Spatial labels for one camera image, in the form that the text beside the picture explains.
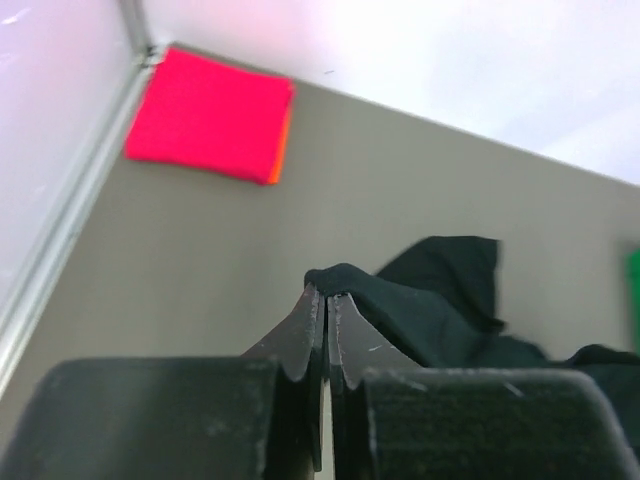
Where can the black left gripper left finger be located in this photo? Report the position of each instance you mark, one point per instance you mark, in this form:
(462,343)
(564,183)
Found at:
(297,343)

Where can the black t-shirt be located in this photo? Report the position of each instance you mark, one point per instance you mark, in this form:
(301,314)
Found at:
(436,302)

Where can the aluminium frame rail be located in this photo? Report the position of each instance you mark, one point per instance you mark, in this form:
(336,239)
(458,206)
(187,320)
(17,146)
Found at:
(71,74)

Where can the folded pink t-shirt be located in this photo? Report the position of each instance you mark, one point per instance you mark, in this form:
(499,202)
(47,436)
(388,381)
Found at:
(204,114)

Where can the folded orange t-shirt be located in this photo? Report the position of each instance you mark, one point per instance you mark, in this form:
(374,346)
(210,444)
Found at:
(276,170)

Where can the green plastic bin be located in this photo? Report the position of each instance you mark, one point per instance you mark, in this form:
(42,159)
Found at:
(632,271)

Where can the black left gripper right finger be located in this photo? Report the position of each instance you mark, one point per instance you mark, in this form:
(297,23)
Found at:
(376,403)

